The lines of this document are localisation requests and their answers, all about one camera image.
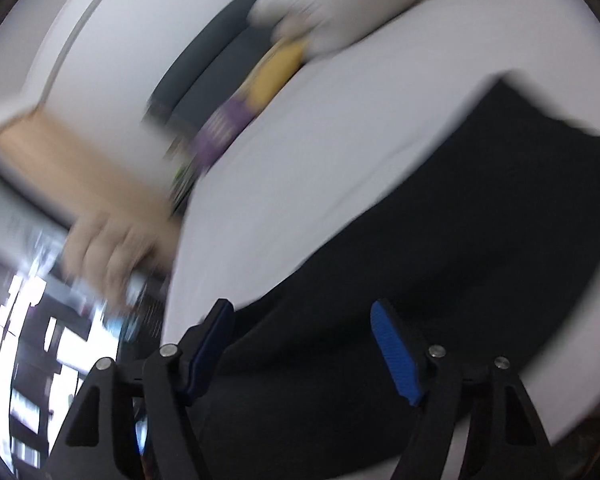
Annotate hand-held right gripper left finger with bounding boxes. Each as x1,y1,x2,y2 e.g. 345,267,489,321
42,298,236,480

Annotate white bed sheet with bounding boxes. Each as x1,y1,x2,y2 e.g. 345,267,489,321
161,0,600,463

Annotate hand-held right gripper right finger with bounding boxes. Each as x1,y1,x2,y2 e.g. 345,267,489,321
370,299,556,480

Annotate yellow cloth item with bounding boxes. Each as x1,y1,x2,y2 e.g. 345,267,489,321
247,40,311,110

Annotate white pillow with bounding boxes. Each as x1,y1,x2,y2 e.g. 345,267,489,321
249,0,463,58

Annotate person's left hand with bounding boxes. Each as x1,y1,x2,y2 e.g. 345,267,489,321
62,207,181,311

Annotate person's left forearm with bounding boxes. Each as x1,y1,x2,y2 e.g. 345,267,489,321
0,110,181,233

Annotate black pants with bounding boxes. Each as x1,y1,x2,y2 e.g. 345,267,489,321
195,79,600,480

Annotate purple cloth item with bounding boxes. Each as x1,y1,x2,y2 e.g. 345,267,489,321
191,95,259,173

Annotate dark grey tray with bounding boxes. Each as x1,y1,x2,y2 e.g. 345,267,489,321
142,0,301,128

